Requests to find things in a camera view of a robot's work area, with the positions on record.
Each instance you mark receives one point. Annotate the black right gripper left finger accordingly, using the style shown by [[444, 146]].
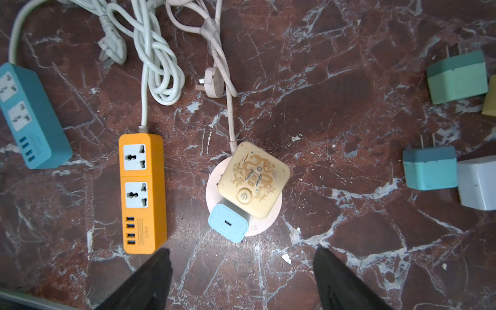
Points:
[[147, 288]]

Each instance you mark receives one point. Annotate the blue cube adapter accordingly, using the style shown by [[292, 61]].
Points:
[[230, 221]]

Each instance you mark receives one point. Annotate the white charger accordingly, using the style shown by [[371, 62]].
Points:
[[476, 183]]

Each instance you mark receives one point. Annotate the orange power strip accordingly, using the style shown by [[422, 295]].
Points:
[[143, 194]]

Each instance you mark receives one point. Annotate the blue power strip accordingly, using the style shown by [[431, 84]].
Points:
[[32, 120]]

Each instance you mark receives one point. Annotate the yellow plug adapter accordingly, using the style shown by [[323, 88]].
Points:
[[489, 105]]

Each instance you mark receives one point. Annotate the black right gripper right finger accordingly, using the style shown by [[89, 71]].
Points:
[[339, 287]]

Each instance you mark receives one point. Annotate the green plug adapter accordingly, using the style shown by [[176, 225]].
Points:
[[457, 76]]

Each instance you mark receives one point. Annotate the teal plug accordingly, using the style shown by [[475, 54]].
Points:
[[430, 168]]

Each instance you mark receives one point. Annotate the round pink socket base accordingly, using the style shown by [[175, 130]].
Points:
[[213, 197]]

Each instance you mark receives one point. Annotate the beige cube adapter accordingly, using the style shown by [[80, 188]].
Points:
[[253, 180]]

